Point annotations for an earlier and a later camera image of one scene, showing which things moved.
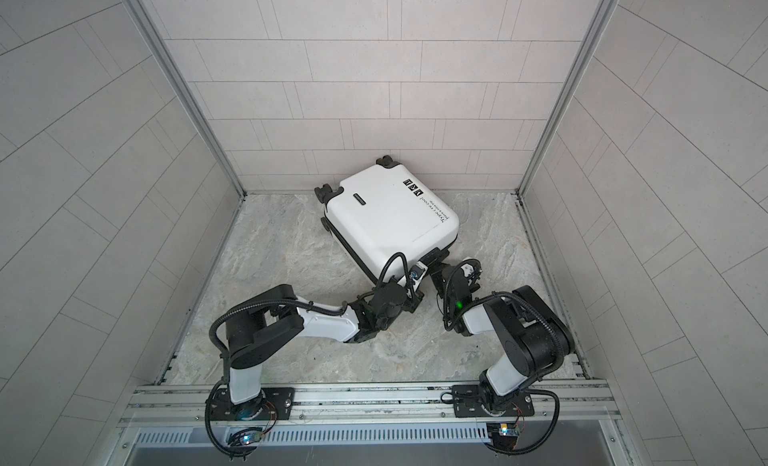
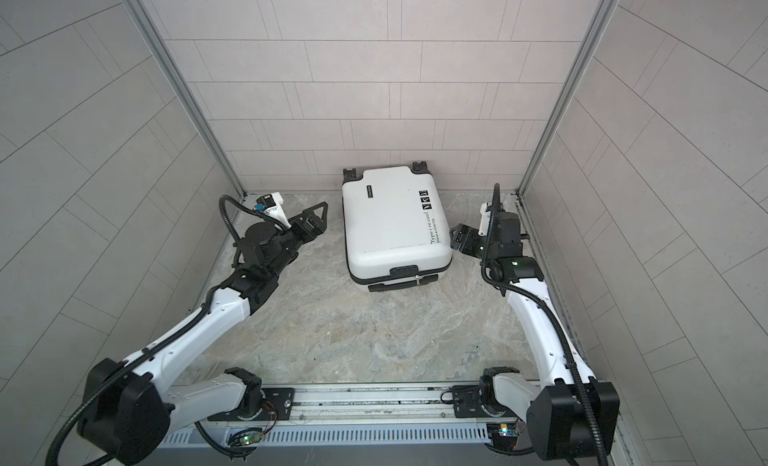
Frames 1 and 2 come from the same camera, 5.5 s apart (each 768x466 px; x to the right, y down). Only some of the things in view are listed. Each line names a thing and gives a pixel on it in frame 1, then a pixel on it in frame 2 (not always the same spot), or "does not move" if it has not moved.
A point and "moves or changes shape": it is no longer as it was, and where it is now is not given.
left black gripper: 415,303 to 314,228
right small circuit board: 504,437 does not move
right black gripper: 437,275 to 467,246
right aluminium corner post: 607,5 does not move
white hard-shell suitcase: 385,218 moves or changes shape
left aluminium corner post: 140,9 does not move
